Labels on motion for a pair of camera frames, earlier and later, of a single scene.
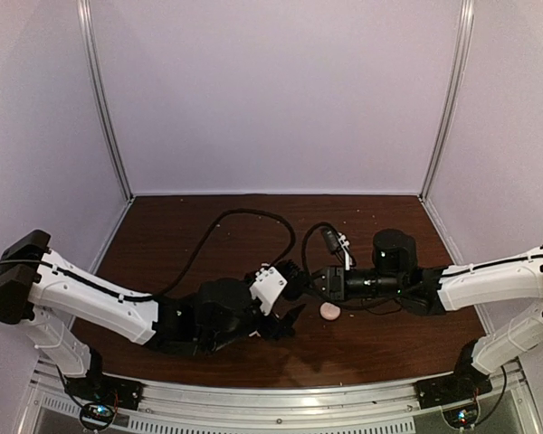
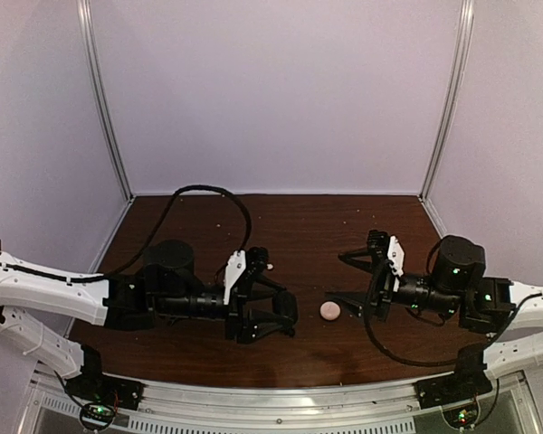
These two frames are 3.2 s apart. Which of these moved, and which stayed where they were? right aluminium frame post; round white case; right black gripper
Moved: right black gripper
Stayed: round white case; right aluminium frame post
